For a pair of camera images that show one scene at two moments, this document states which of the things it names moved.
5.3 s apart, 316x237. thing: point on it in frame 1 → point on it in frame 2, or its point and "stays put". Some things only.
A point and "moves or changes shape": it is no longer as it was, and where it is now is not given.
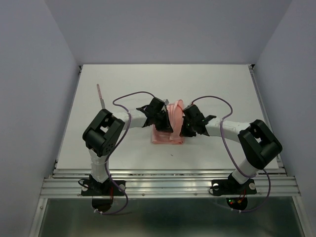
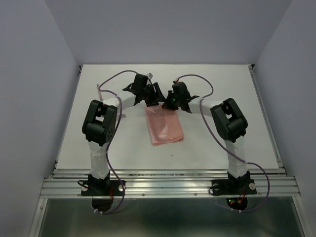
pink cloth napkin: x=176 y=116 moves or changes shape
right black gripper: x=183 y=132 → x=167 y=104
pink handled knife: x=102 y=102 stays put
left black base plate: x=109 y=187 stays put
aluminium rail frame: x=64 y=181 stays put
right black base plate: x=230 y=187 stays put
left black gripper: x=166 y=127 → x=157 y=97
